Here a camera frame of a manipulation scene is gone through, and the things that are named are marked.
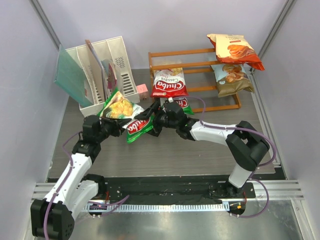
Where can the brown flat board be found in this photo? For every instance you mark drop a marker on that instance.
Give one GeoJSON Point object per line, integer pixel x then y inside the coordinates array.
{"type": "Point", "coordinates": [97, 70]}

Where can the teal green folder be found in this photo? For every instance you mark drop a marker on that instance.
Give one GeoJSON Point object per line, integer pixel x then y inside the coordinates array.
{"type": "Point", "coordinates": [71, 77]}

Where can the red Chuba chips bag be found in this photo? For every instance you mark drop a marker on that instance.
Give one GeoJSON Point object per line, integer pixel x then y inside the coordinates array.
{"type": "Point", "coordinates": [169, 83]}

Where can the light blue cassava chips bag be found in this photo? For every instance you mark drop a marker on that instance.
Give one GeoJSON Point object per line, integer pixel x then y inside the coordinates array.
{"type": "Point", "coordinates": [231, 79]}

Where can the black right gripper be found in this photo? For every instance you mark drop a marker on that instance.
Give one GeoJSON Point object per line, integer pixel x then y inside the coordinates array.
{"type": "Point", "coordinates": [156, 129]}

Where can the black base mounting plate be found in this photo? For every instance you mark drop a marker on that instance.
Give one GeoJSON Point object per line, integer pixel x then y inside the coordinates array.
{"type": "Point", "coordinates": [174, 190]}

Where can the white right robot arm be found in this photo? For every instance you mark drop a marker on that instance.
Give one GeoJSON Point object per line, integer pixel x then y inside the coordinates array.
{"type": "Point", "coordinates": [247, 146]}

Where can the beige orange cassava chips bag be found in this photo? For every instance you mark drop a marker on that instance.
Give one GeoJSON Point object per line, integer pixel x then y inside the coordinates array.
{"type": "Point", "coordinates": [235, 49]}

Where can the pink patterned booklet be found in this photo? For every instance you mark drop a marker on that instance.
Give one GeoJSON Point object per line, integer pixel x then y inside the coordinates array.
{"type": "Point", "coordinates": [112, 76]}

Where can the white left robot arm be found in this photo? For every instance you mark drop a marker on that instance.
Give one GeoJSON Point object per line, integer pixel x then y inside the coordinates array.
{"type": "Point", "coordinates": [54, 216]}

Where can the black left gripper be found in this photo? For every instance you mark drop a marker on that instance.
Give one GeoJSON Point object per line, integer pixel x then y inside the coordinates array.
{"type": "Point", "coordinates": [116, 123]}

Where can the cream plastic file organizer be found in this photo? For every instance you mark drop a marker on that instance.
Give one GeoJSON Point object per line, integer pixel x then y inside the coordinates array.
{"type": "Point", "coordinates": [113, 49]}

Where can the orange wooden shelf rack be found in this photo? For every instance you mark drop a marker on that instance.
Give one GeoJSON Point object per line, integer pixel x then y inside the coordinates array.
{"type": "Point", "coordinates": [194, 61]}

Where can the small pink box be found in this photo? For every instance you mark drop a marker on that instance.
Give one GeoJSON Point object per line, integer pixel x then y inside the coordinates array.
{"type": "Point", "coordinates": [142, 91]}

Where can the green Chuba bag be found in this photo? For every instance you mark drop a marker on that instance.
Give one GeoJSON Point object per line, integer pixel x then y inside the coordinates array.
{"type": "Point", "coordinates": [186, 105]}
{"type": "Point", "coordinates": [118, 107]}

